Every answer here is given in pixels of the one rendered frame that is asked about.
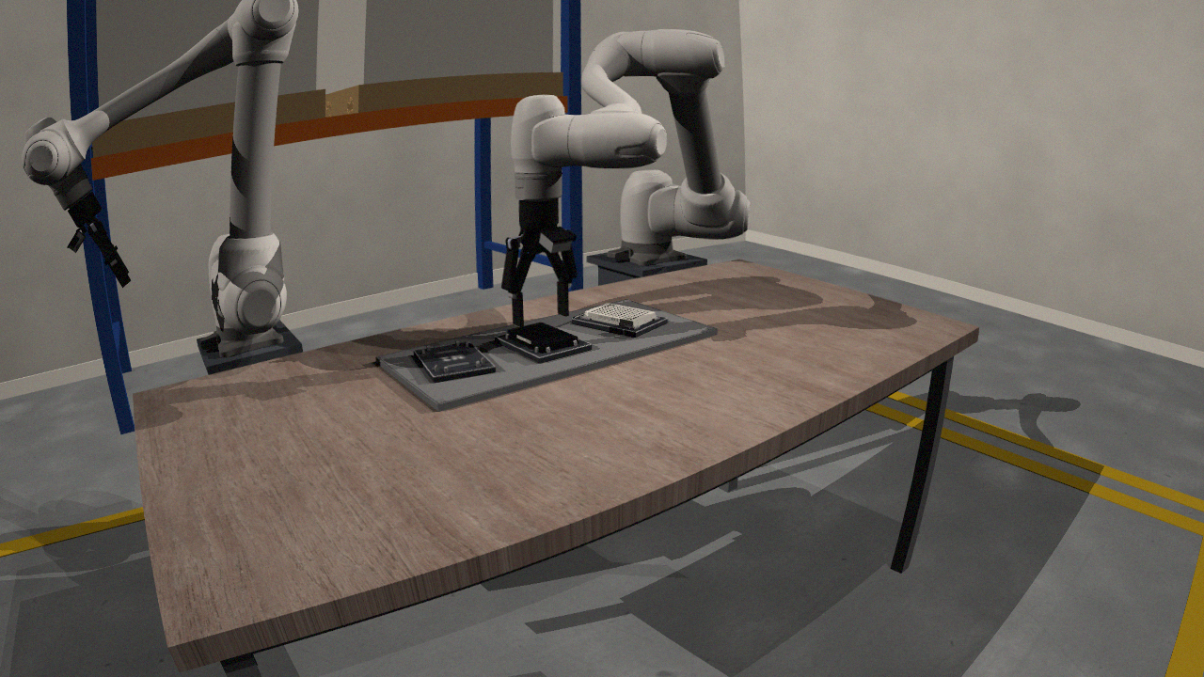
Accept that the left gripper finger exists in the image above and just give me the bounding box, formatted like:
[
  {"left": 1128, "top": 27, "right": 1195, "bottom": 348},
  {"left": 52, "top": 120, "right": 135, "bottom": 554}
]
[
  {"left": 545, "top": 245, "right": 578, "bottom": 317},
  {"left": 501, "top": 235, "right": 541, "bottom": 326}
]

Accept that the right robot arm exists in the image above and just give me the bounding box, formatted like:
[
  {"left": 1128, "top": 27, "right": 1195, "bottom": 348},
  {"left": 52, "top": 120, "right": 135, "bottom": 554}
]
[{"left": 22, "top": 0, "right": 299, "bottom": 358}]

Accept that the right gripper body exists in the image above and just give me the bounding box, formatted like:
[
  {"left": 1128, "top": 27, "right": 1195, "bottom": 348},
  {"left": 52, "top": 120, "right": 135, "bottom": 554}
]
[{"left": 67, "top": 192, "right": 102, "bottom": 228}]

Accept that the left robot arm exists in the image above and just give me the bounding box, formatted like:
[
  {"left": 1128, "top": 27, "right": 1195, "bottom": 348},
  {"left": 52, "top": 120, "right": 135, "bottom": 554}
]
[{"left": 510, "top": 29, "right": 751, "bottom": 266}]

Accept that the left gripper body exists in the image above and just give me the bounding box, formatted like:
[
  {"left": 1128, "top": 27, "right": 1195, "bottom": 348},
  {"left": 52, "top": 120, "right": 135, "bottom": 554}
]
[{"left": 518, "top": 198, "right": 559, "bottom": 253}]

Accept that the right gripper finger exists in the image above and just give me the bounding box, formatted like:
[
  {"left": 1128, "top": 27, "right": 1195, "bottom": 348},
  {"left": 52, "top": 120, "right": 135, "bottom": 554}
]
[
  {"left": 106, "top": 236, "right": 129, "bottom": 273},
  {"left": 87, "top": 220, "right": 131, "bottom": 288}
]

